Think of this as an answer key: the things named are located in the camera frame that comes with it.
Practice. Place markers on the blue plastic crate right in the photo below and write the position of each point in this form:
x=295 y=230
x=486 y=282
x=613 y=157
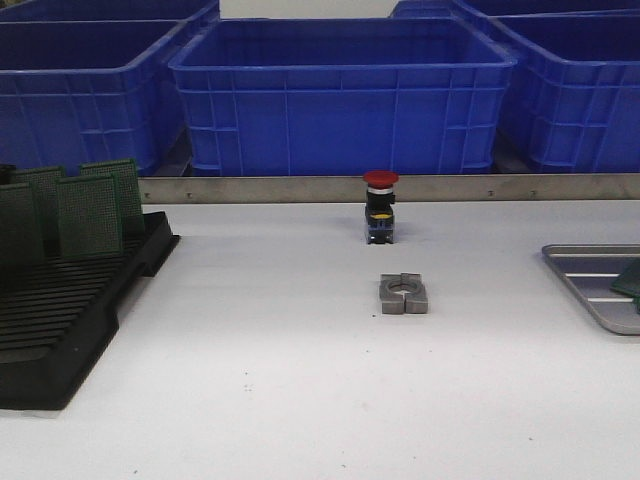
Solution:
x=572 y=105

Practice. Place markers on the grey metal clamp block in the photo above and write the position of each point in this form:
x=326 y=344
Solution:
x=403 y=293

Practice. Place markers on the blue crate back right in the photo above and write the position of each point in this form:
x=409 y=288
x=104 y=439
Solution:
x=490 y=8

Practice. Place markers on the blue plastic crate left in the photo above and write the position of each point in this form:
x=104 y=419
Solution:
x=77 y=92

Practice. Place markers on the red emergency stop button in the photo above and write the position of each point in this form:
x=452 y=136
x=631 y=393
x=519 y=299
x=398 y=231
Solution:
x=378 y=209

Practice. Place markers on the blue crate back left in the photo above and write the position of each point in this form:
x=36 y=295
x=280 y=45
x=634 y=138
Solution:
x=28 y=11

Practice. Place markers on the blue plastic crate middle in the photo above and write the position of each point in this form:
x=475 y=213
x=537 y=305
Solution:
x=341 y=96

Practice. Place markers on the black slotted board rack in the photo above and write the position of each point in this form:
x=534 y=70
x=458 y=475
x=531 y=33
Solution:
x=57 y=317

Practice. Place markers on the blue plastic crate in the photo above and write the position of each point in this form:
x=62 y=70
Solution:
x=572 y=105
x=341 y=96
x=77 y=92

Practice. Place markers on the silver metal tray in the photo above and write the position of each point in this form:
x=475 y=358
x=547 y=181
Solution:
x=588 y=271

